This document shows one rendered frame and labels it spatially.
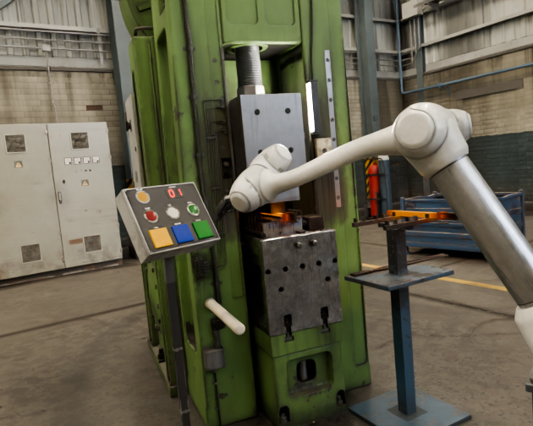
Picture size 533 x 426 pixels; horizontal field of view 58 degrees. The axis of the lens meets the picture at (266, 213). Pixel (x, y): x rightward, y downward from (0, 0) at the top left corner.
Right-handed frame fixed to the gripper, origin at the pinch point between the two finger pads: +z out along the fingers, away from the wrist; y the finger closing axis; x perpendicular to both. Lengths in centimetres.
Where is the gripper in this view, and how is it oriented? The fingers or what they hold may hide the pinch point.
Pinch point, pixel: (219, 213)
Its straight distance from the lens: 186.2
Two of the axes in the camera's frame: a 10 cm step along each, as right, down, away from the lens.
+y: 6.9, -1.3, 7.2
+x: -4.4, -8.6, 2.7
